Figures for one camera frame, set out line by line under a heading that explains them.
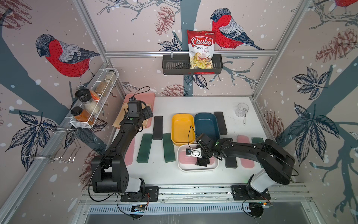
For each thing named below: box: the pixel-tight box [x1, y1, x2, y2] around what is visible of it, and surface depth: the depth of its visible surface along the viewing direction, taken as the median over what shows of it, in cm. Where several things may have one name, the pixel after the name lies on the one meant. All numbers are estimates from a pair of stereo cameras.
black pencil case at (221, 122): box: [213, 111, 228, 135], surface depth 102 cm
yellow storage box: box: [171, 113, 196, 147], surface depth 103 cm
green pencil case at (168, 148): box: [162, 132, 176, 163], surface depth 90 cm
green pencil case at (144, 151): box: [136, 133, 153, 164], surface depth 92 cm
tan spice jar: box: [94, 70, 116, 98], surface depth 81 cm
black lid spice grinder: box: [74, 88, 101, 115], surface depth 67 cm
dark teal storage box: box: [194, 112, 221, 143], surface depth 102 cm
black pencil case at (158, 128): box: [152, 115, 164, 140], surface depth 102 cm
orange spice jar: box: [70, 106, 96, 126], surface depth 63 cm
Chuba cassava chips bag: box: [186, 29, 216, 70], surface depth 85 cm
